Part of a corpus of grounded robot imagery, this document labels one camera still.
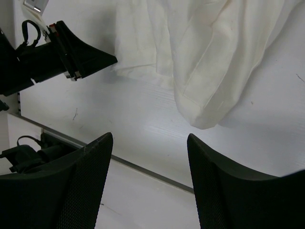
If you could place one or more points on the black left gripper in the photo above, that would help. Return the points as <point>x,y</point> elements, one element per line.
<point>66,53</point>

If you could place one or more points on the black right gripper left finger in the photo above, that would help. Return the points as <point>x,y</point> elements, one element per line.
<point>58,187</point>

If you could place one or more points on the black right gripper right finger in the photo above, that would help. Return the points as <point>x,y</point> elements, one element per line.
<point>232,196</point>

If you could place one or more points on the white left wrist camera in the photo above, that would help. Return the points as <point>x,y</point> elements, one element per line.
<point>33,10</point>

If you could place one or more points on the white pleated skirt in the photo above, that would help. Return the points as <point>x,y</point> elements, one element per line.
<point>204,50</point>

